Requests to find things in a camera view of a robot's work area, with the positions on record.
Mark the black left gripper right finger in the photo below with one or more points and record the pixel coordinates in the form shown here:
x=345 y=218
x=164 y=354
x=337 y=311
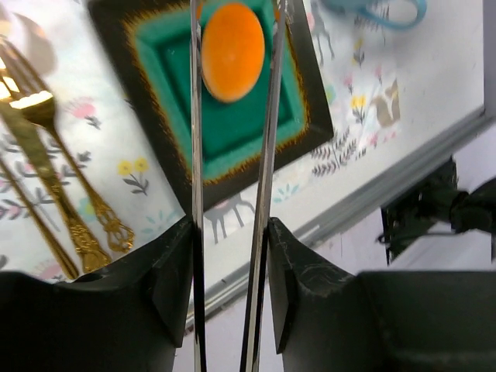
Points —
x=326 y=319

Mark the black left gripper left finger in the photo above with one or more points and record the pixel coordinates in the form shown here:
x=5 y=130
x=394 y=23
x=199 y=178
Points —
x=128 y=316

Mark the silver metal tongs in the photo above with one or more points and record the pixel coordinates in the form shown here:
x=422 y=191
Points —
x=250 y=352

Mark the orange bread piece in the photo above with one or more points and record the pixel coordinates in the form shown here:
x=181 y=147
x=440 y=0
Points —
x=233 y=49

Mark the gold spoon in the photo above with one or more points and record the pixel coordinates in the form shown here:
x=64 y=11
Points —
x=22 y=245

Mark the animal print placemat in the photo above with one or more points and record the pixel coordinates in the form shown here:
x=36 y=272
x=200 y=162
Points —
x=376 y=82

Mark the gold fork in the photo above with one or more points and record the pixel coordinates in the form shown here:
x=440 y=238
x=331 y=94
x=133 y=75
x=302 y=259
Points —
x=66 y=155

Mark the black and teal square plate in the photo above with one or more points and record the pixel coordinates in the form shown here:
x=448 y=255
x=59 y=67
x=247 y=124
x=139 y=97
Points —
x=148 y=45

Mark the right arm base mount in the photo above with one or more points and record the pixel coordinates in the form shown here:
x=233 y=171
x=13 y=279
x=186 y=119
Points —
x=411 y=215

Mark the aluminium rail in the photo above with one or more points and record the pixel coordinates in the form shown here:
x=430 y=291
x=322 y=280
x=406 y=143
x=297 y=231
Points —
x=337 y=202

